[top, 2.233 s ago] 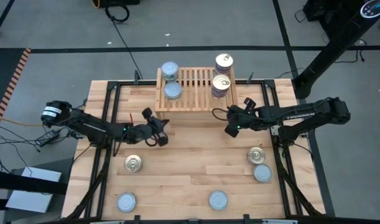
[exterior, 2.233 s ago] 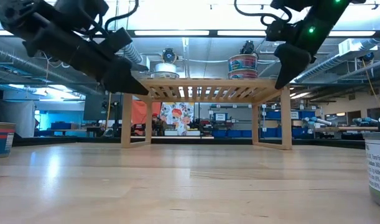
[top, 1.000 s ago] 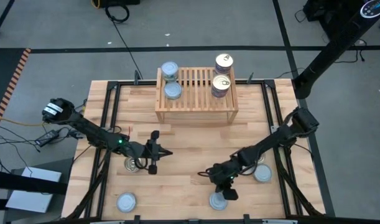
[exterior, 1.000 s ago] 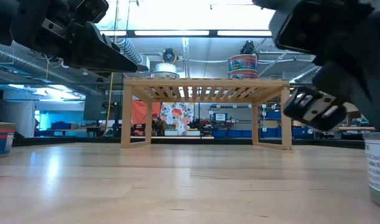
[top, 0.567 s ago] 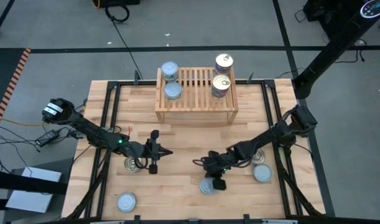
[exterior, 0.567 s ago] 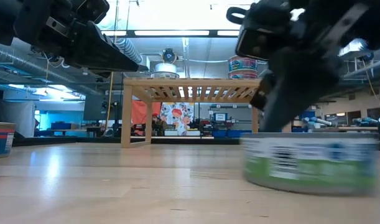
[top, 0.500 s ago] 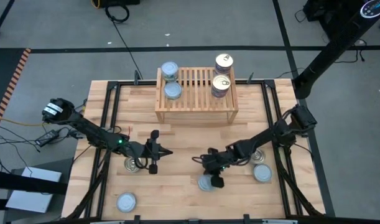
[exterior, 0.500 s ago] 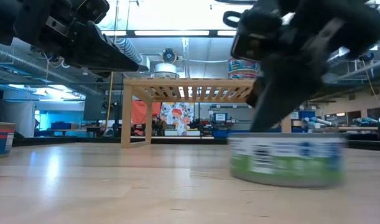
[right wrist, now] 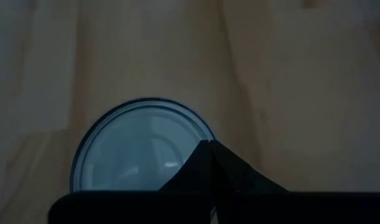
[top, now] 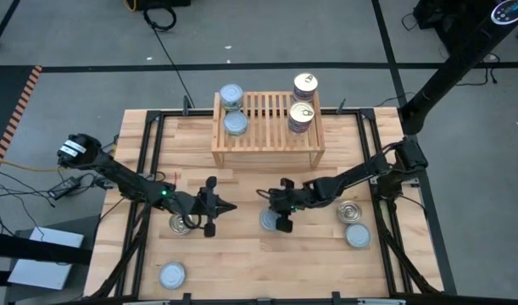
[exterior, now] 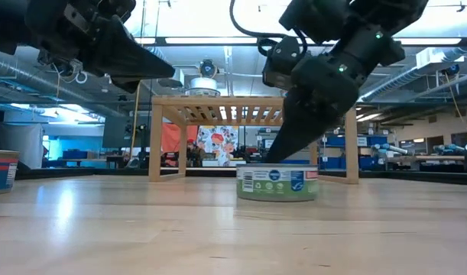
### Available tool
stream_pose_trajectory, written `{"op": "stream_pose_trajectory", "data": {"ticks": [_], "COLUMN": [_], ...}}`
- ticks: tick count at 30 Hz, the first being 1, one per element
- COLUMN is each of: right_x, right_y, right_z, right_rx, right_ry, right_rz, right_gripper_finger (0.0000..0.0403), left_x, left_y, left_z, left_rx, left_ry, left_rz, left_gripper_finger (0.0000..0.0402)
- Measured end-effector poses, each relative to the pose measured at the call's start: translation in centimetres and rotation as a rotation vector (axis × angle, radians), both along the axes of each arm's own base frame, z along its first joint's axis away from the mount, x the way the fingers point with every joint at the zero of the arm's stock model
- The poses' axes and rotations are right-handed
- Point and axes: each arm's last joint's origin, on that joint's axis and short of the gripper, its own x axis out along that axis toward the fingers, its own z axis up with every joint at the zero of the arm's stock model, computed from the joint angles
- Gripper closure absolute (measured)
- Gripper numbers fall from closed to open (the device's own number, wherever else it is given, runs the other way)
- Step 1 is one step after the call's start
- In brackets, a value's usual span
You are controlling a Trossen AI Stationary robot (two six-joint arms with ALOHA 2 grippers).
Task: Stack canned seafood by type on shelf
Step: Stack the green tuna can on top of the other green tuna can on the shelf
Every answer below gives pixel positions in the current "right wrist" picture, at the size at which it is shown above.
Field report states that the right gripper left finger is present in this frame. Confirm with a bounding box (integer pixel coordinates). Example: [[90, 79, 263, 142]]
[[158, 139, 211, 191]]

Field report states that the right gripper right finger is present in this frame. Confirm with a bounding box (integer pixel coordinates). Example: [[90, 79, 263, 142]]
[[209, 140, 290, 191]]

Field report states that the green white label tuna can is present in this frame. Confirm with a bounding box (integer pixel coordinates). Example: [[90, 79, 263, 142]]
[[68, 97, 216, 192]]

